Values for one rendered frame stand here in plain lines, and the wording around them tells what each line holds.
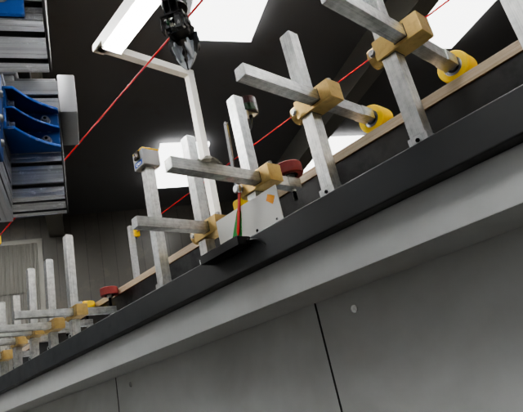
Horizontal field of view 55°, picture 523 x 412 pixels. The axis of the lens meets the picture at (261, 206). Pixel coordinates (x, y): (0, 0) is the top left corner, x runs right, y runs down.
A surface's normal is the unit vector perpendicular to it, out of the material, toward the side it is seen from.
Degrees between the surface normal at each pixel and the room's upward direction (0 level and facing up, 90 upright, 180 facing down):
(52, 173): 90
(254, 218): 90
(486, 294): 90
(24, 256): 90
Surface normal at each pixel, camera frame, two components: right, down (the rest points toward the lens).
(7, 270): 0.29, -0.40
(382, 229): -0.74, -0.08
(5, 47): 0.21, 0.92
